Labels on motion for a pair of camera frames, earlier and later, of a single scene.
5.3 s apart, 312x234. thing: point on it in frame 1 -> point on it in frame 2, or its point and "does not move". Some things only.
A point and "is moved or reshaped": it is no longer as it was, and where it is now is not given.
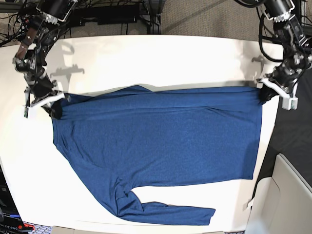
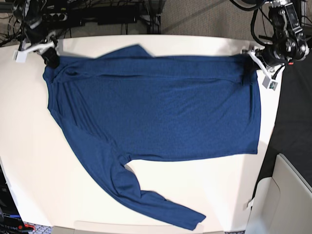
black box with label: (10, 219) does not move
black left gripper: (283, 74) -> (273, 55)
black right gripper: (43, 86) -> (39, 34)
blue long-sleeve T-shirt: (132, 136) is moved or reshaped
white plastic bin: (282, 204) does not move
